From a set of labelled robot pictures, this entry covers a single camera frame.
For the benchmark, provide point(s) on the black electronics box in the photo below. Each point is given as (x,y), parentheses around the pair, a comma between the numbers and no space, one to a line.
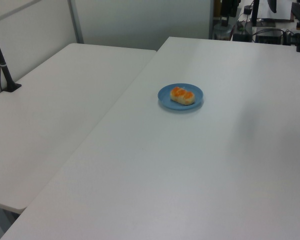
(268,36)

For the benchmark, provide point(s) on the orange glazed bread loaf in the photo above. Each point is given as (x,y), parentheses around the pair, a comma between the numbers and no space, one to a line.
(182,95)

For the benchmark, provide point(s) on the black camera stand pole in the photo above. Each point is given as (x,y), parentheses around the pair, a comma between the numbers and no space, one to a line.
(3,67)

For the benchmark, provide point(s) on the blue round plate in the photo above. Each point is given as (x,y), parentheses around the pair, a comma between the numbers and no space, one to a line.
(165,96)

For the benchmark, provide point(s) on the black upright post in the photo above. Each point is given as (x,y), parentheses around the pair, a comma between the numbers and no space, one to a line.
(255,12)

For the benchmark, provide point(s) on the grey metal partition post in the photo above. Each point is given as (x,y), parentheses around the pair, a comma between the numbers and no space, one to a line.
(76,21)

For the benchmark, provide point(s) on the grey round stand base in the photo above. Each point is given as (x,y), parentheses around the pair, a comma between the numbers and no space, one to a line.
(222,30)

